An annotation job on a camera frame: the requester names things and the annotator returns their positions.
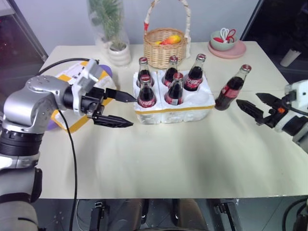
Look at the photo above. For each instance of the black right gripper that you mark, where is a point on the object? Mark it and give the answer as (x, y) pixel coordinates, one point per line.
(274, 115)

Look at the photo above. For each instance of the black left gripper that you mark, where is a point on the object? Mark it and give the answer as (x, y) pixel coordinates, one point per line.
(92, 102)

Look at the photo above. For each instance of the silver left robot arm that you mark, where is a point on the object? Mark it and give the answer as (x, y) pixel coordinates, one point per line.
(29, 101)

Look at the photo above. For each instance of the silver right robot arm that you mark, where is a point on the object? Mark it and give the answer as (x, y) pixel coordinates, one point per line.
(301, 142)

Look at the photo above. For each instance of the glass cola bottle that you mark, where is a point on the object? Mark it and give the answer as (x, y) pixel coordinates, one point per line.
(193, 77)
(144, 72)
(174, 93)
(228, 93)
(146, 96)
(170, 72)

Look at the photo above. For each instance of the white box with yellow tape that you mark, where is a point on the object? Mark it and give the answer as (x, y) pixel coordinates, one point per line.
(72, 72)

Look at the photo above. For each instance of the white foam crate yellow tape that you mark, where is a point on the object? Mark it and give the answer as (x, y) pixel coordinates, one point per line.
(183, 115)

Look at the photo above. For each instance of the white ribbed plant pot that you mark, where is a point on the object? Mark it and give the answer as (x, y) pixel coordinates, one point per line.
(119, 56)

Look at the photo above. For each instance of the white cup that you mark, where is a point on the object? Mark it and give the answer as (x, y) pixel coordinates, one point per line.
(290, 58)

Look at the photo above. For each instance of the pink plate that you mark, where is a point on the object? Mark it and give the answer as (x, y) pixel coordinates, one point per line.
(237, 51)

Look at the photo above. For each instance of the pale green bowl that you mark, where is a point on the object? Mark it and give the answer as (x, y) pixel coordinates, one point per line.
(220, 46)

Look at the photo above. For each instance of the red looped utensil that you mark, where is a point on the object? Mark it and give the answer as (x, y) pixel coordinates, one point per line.
(232, 33)

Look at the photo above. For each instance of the white whisk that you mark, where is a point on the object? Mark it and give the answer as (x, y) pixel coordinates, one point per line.
(224, 36)

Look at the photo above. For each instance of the red piece in bowl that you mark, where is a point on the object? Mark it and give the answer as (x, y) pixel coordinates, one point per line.
(218, 39)

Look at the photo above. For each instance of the small yellow toy fruit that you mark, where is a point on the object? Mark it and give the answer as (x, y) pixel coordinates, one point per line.
(158, 43)

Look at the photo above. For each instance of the yellow orange toy fruit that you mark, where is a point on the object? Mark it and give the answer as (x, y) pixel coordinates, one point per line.
(172, 39)

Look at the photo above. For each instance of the green plant in clear wrap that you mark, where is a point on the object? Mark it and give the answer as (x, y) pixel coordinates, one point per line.
(108, 19)

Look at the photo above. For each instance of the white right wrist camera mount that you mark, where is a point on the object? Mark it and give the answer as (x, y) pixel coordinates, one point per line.
(298, 93)

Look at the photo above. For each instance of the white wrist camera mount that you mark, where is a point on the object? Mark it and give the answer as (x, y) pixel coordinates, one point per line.
(298, 93)
(84, 79)

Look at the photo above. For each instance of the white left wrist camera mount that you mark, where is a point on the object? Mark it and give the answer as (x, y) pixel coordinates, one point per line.
(84, 79)

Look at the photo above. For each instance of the dark frame post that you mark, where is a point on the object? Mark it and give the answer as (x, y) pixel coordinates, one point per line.
(252, 19)

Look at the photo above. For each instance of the black table bracket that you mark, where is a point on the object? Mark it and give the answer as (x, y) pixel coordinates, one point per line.
(226, 211)
(97, 214)

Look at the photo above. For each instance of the grey metal frame post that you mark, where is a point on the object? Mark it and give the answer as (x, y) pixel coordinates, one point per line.
(26, 26)

